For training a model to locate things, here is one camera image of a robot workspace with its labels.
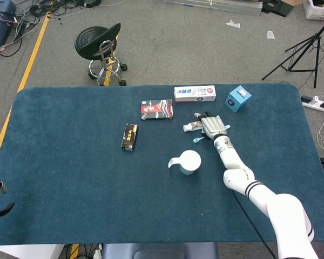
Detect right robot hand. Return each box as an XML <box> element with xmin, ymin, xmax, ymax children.
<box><xmin>193</xmin><ymin>111</ymin><xmax>228</xmax><ymax>141</ymax></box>

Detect floral toothpaste tube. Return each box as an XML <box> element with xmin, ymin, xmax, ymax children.
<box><xmin>183</xmin><ymin>121</ymin><xmax>205</xmax><ymax>133</ymax></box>

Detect light blue toothbrush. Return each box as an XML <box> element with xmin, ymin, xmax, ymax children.
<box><xmin>192</xmin><ymin>124</ymin><xmax>231</xmax><ymax>144</ymax></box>

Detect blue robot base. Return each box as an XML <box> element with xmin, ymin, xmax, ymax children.
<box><xmin>101</xmin><ymin>242</ymin><xmax>219</xmax><ymax>259</ymax></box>

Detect blue speaker box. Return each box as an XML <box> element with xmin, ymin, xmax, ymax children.
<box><xmin>225</xmin><ymin>85</ymin><xmax>253</xmax><ymax>113</ymax></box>

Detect white toothpaste carton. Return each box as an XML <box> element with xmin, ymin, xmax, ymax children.
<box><xmin>173</xmin><ymin>85</ymin><xmax>217</xmax><ymax>103</ymax></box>

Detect red black flat box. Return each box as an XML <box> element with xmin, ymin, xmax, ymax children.
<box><xmin>140</xmin><ymin>99</ymin><xmax>174</xmax><ymax>121</ymax></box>

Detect black purple small box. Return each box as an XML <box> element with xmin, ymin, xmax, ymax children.
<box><xmin>120</xmin><ymin>123</ymin><xmax>139</xmax><ymax>152</ymax></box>

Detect blue table mat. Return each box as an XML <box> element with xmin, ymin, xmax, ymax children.
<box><xmin>0</xmin><ymin>83</ymin><xmax>324</xmax><ymax>246</ymax></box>

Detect white power strip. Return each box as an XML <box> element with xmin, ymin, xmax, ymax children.
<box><xmin>301</xmin><ymin>95</ymin><xmax>324</xmax><ymax>113</ymax></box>

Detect aluminium profile platform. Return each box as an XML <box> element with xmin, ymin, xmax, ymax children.
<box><xmin>163</xmin><ymin>0</ymin><xmax>263</xmax><ymax>16</ymax></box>

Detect black angular floor piece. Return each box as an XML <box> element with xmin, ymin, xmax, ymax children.
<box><xmin>261</xmin><ymin>0</ymin><xmax>295</xmax><ymax>17</ymax></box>

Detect black tripod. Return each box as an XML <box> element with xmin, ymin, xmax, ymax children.
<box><xmin>261</xmin><ymin>13</ymin><xmax>324</xmax><ymax>89</ymax></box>

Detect black swivel stool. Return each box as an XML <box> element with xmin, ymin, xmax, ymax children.
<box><xmin>74</xmin><ymin>23</ymin><xmax>129</xmax><ymax>87</ymax></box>

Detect white plastic crate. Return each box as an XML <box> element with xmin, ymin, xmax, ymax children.
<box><xmin>303</xmin><ymin>0</ymin><xmax>324</xmax><ymax>21</ymax></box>

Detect white handled cup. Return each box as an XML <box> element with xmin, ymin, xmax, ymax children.
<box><xmin>168</xmin><ymin>149</ymin><xmax>202</xmax><ymax>175</ymax></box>

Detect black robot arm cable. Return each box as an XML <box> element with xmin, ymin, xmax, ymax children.
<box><xmin>233</xmin><ymin>191</ymin><xmax>278</xmax><ymax>259</ymax></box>

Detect black floor cable tangle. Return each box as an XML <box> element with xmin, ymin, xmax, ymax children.
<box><xmin>0</xmin><ymin>0</ymin><xmax>103</xmax><ymax>57</ymax></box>

